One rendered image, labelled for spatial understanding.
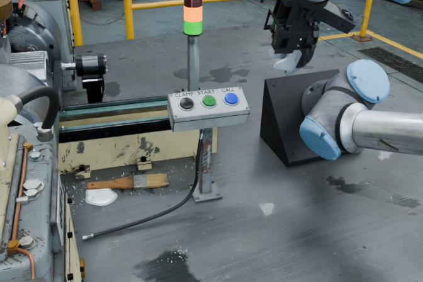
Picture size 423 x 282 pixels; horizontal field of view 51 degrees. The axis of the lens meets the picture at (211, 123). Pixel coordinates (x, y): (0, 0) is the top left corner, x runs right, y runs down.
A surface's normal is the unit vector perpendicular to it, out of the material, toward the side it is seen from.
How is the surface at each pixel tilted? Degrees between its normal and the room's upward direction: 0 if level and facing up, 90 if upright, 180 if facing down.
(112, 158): 90
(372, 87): 41
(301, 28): 23
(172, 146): 90
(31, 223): 0
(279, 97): 45
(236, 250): 0
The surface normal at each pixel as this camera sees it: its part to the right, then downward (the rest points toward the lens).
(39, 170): 0.02, -0.86
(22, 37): 0.27, 0.49
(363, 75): 0.34, -0.36
